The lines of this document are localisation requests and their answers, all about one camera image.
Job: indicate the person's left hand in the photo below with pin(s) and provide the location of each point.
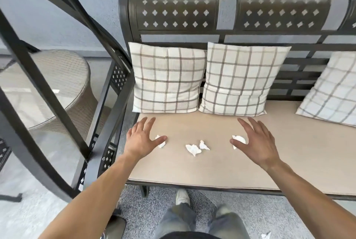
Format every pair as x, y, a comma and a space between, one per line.
139, 142

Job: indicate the person's right hand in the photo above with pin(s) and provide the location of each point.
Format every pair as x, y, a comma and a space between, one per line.
258, 147

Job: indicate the person's right middle finger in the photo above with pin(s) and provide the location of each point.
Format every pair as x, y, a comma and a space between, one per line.
254, 124

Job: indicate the person's left thumb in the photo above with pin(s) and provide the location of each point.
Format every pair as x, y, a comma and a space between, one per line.
159, 139

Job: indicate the person's right thumb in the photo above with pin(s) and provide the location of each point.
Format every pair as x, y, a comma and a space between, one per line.
237, 143

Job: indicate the person's left middle finger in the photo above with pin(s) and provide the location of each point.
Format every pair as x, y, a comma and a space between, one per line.
142, 124

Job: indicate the person's left little finger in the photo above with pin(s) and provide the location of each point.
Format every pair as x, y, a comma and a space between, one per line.
128, 135

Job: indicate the person's right little finger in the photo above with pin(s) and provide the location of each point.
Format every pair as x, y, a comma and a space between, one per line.
271, 136

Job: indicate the person's right forearm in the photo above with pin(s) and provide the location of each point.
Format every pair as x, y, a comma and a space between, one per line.
314, 205

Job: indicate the person's left forearm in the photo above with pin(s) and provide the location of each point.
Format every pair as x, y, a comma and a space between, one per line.
91, 202

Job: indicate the crumpled white tissue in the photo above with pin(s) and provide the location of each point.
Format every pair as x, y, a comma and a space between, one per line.
239, 138
193, 149
203, 145
161, 144
266, 236

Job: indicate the beige seat cushion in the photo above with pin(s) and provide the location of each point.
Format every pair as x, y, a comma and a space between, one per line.
222, 169

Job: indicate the white checked pillow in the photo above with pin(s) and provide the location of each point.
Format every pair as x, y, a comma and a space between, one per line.
239, 80
333, 91
167, 80

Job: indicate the person's left white shoe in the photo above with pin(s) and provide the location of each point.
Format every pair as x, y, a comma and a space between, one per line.
182, 197

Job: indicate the person's white shoe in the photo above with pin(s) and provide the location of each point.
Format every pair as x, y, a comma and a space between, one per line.
182, 197
222, 210

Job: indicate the person's right white shoe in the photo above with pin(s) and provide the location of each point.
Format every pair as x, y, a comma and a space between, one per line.
222, 210

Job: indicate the grey jeans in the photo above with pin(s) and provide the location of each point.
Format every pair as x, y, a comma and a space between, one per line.
178, 222

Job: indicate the wicker table with glass top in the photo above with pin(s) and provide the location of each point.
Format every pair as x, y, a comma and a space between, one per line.
75, 66

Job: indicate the black shirt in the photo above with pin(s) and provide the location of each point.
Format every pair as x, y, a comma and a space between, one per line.
192, 236

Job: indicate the black metal chair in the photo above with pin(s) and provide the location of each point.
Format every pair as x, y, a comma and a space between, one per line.
4, 149
27, 60

